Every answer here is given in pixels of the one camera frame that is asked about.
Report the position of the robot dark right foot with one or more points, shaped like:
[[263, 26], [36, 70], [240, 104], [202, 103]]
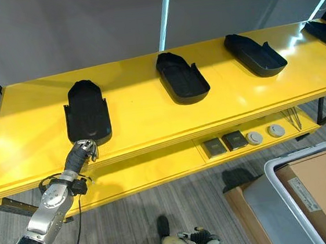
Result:
[[163, 225]]

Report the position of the yellow shelf board with recess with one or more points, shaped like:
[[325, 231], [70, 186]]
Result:
[[161, 163]]

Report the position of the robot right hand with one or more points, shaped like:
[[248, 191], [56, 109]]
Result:
[[194, 236]]

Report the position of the white grey plastic box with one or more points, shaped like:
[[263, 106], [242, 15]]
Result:
[[264, 201]]

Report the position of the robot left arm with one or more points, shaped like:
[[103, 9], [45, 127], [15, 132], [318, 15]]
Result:
[[52, 203]]

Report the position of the grey square flat box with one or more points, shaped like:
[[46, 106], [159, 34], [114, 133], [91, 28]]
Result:
[[214, 147]]

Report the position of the black sole-shaped part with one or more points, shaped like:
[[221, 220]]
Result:
[[181, 77], [255, 57], [87, 112], [324, 34]]

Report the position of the dark square flat box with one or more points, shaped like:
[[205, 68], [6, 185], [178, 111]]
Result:
[[235, 140]]

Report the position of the plain flat cardboard box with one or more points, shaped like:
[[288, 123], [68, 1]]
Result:
[[239, 207]]

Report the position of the grey round disc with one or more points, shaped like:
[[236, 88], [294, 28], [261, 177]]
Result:
[[254, 138], [275, 130]]

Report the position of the thin metal rods bundle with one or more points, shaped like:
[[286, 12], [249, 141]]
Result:
[[294, 117]]

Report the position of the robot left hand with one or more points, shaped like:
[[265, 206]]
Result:
[[79, 155]]

